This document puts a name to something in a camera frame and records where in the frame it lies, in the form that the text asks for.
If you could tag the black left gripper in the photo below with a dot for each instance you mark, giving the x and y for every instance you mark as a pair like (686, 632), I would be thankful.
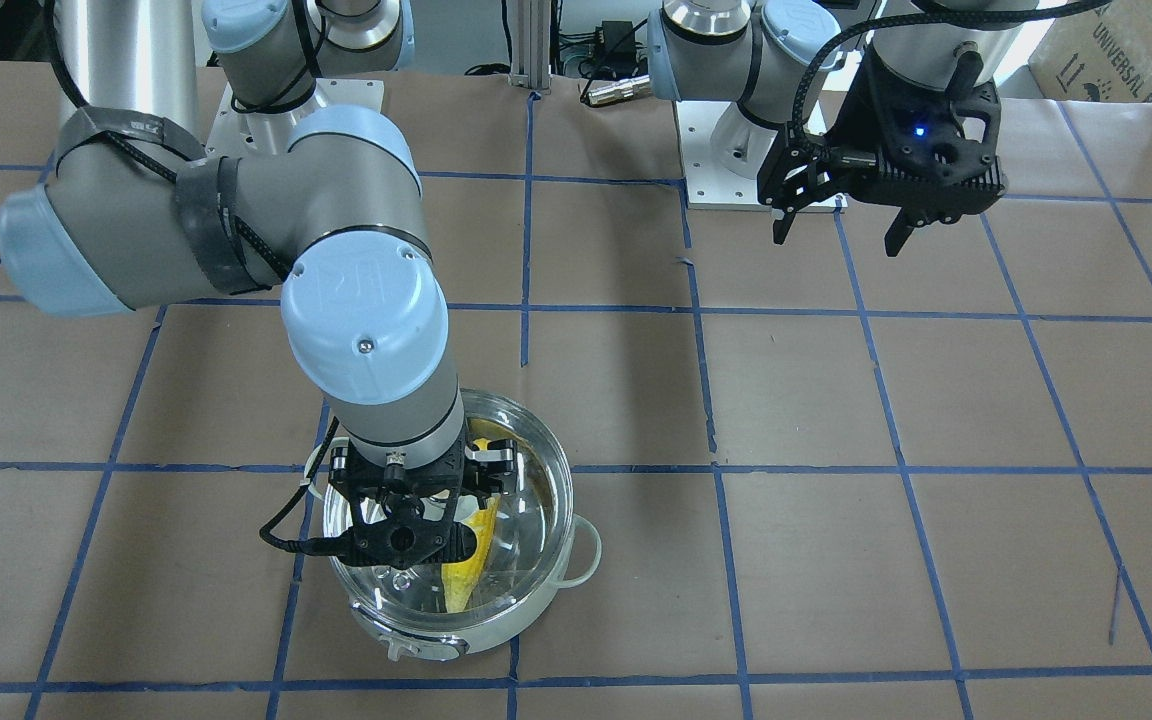
(874, 118)

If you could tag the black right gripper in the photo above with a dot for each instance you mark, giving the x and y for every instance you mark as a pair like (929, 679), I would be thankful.
(341, 467)

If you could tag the glass pot lid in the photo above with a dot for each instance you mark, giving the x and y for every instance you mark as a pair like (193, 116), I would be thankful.
(516, 530)

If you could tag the yellow corn cob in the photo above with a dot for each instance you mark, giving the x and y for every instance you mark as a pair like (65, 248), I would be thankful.
(460, 579)

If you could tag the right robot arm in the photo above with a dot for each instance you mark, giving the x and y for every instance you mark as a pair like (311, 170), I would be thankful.
(327, 205)

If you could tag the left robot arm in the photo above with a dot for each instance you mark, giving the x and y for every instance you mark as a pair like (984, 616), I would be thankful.
(898, 110)

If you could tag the pale green cooking pot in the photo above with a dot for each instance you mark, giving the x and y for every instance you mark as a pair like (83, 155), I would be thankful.
(476, 590)

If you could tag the silver metal connector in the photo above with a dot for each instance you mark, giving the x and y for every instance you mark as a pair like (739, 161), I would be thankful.
(622, 90)

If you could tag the black power adapter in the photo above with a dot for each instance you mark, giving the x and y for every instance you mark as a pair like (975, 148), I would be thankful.
(615, 42)

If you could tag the cardboard box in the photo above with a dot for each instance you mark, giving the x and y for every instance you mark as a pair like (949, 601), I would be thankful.
(1099, 56)

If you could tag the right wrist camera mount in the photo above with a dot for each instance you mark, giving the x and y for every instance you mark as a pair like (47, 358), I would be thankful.
(402, 540)

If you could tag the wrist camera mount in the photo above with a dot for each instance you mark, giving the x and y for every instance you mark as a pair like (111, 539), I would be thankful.
(936, 160)
(402, 540)

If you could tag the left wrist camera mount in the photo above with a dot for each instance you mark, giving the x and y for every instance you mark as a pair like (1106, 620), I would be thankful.
(936, 160)

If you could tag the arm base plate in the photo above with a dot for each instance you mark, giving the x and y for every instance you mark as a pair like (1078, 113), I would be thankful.
(247, 135)
(721, 152)

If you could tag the aluminium frame post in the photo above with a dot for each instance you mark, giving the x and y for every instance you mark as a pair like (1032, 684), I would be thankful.
(531, 43)

